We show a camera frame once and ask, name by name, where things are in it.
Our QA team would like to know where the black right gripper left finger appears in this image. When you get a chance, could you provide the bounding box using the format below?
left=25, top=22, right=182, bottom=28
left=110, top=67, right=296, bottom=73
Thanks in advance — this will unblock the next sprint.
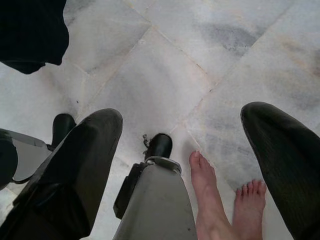
left=0, top=108, right=124, bottom=240

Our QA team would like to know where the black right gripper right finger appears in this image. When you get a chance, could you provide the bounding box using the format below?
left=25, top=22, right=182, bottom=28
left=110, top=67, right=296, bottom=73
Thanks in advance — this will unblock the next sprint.
left=240, top=101, right=320, bottom=240

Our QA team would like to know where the black shirt white print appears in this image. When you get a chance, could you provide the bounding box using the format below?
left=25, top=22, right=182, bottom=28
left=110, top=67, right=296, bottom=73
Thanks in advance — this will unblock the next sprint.
left=0, top=0, right=70, bottom=75

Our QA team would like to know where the black left robot foot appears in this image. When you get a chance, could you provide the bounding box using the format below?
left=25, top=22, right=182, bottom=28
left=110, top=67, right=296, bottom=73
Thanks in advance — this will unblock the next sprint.
left=51, top=113, right=77, bottom=151

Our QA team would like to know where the black robot foot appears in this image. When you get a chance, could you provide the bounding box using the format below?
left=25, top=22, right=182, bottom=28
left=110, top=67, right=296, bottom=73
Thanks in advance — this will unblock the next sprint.
left=51, top=113, right=77, bottom=151
left=142, top=133, right=174, bottom=161

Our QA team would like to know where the bare human foot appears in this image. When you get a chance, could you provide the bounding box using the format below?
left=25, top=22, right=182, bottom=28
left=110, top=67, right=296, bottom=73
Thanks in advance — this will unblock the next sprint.
left=232, top=179, right=268, bottom=240
left=189, top=149, right=241, bottom=240

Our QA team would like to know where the black right robot foot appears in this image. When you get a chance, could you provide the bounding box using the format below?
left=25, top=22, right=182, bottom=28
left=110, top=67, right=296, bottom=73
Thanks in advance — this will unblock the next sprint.
left=142, top=133, right=174, bottom=161

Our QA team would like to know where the grey right robot leg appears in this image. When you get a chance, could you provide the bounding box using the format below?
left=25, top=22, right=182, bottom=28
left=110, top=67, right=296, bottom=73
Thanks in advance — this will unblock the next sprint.
left=113, top=156, right=198, bottom=240

